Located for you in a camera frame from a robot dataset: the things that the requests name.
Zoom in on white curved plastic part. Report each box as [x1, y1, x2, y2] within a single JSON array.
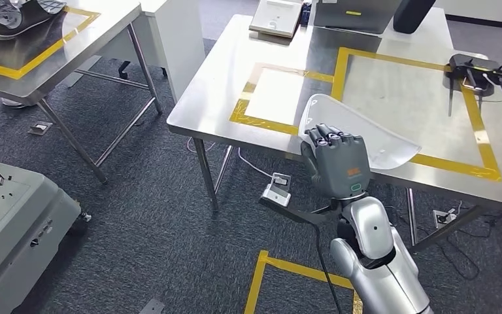
[[297, 93, 422, 171]]

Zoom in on black camera cable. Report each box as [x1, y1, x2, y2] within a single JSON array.
[[313, 224, 343, 314]]

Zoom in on white power strip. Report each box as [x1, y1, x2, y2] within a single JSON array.
[[433, 209, 458, 230]]

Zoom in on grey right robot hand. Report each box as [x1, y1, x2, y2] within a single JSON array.
[[299, 123, 372, 201]]

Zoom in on stainless steel table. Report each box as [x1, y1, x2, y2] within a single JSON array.
[[0, 0, 163, 185]]

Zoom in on white box in cardboard tray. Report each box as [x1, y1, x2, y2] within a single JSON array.
[[248, 0, 304, 39]]

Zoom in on white power cable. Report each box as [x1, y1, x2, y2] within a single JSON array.
[[186, 136, 278, 179]]

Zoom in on grey floor socket box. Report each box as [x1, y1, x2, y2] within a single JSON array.
[[27, 122, 54, 137], [271, 172, 292, 188]]

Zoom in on black router with antennas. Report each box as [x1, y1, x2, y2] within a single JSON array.
[[444, 53, 502, 117]]

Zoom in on black car trim part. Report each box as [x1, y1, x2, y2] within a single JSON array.
[[0, 0, 67, 41]]

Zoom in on yellow floor tape marking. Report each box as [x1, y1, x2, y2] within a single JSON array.
[[243, 250, 363, 314]]

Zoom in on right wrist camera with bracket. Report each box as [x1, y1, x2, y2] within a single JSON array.
[[258, 184, 343, 226]]

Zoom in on small blue box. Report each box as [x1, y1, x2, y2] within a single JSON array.
[[298, 2, 312, 27]]

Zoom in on amber tape square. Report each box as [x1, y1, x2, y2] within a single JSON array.
[[228, 61, 335, 137]]

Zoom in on large yellow tape square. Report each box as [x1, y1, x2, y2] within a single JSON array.
[[331, 46, 502, 183]]

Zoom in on white wheeled workbench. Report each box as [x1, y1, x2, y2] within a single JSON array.
[[0, 160, 92, 314]]

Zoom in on white cabinet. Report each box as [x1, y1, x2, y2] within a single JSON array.
[[97, 0, 207, 104]]

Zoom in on black cylindrical speaker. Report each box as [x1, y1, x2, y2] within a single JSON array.
[[393, 0, 437, 35]]

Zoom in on grey laptop computer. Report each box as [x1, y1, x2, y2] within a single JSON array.
[[312, 0, 403, 35]]

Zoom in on black floor cables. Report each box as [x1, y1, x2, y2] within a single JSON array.
[[385, 203, 501, 283]]

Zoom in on stainless steel workbench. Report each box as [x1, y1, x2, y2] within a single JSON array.
[[166, 6, 502, 254]]

